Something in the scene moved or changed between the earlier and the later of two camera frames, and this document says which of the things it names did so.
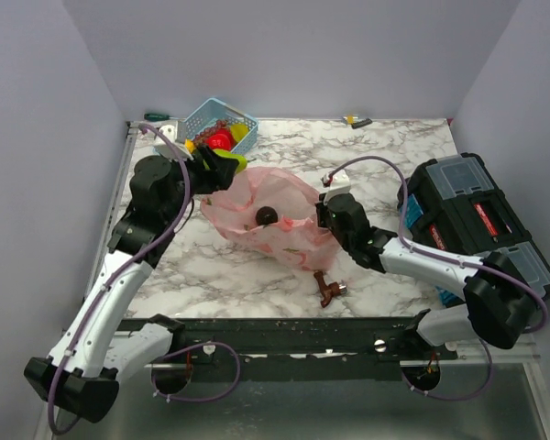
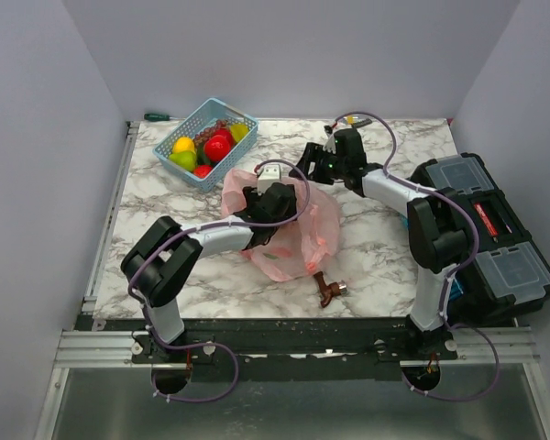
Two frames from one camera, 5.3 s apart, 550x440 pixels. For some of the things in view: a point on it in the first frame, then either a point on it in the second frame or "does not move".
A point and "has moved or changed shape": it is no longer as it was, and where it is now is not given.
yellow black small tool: (355, 122) does not move
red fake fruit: (219, 141) does not move
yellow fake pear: (189, 145) does not move
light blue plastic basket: (212, 111) does not move
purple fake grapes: (200, 138) does not move
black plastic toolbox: (453, 203) does not move
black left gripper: (219, 176) -> (252, 198)
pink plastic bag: (278, 214) has moved or changed shape
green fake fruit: (242, 159) has moved or changed shape
